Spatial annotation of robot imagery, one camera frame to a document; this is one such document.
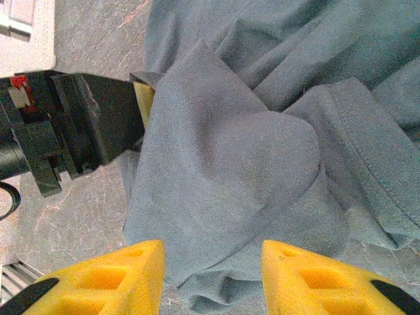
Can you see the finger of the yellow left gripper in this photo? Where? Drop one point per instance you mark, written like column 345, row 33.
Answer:
column 144, row 98

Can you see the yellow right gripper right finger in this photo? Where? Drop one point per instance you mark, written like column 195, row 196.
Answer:
column 321, row 285

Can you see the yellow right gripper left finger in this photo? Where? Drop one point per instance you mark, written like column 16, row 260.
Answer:
column 98, row 282

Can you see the grey-blue t-shirt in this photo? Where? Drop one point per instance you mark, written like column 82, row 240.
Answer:
column 229, row 147

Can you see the white perforated plastic basket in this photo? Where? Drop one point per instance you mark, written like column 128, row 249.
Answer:
column 29, row 52

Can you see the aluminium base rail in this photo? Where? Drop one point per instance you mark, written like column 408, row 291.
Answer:
column 16, row 279

